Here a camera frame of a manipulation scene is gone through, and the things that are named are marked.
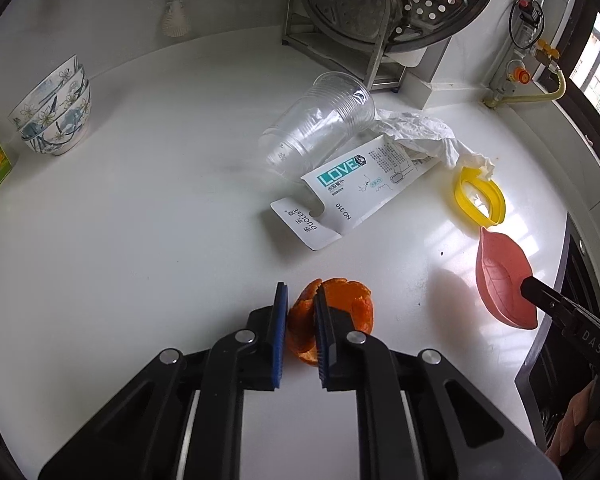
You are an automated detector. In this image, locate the perforated metal steamer tray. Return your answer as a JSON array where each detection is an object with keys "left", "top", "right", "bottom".
[{"left": 300, "top": 0, "right": 501, "bottom": 54}]

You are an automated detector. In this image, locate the yellow plastic ring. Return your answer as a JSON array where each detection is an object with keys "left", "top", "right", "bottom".
[{"left": 453, "top": 166, "right": 506, "bottom": 226}]

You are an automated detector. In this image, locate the grey gas pipe with valves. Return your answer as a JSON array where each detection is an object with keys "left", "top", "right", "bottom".
[{"left": 485, "top": 0, "right": 561, "bottom": 109}]

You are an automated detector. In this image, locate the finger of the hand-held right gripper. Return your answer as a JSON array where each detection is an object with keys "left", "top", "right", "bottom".
[{"left": 520, "top": 275, "right": 579, "bottom": 329}]

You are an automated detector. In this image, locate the metal dish rack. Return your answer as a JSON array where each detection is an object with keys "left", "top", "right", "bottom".
[{"left": 281, "top": 0, "right": 411, "bottom": 94}]

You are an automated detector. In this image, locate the orange peel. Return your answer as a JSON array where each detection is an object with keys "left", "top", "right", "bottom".
[{"left": 286, "top": 276, "right": 376, "bottom": 364}]

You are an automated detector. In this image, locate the person's right hand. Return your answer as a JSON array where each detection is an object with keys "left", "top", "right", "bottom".
[{"left": 546, "top": 381, "right": 597, "bottom": 469}]

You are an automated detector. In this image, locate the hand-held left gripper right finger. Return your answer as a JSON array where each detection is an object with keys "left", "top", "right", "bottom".
[{"left": 313, "top": 284, "right": 566, "bottom": 480}]

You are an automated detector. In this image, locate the yellow gas hose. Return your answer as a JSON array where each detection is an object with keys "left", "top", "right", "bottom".
[{"left": 485, "top": 40, "right": 567, "bottom": 109}]

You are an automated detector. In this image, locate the black kitchen sink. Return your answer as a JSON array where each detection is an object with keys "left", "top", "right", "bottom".
[{"left": 514, "top": 212, "right": 600, "bottom": 461}]

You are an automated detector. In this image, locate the white printed package card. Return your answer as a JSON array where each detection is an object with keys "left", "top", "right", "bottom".
[{"left": 270, "top": 132, "right": 439, "bottom": 251}]

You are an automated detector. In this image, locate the stack of clear plastic cups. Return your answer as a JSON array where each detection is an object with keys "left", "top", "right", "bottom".
[{"left": 258, "top": 71, "right": 376, "bottom": 181}]

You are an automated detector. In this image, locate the white tissue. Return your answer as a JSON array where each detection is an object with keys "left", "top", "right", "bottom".
[{"left": 372, "top": 109, "right": 496, "bottom": 181}]

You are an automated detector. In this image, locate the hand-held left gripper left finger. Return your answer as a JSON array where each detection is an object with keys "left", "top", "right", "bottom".
[{"left": 37, "top": 281, "right": 289, "bottom": 480}]

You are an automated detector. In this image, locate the pink leaf-shaped dish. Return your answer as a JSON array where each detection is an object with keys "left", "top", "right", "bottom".
[{"left": 475, "top": 226, "right": 540, "bottom": 331}]

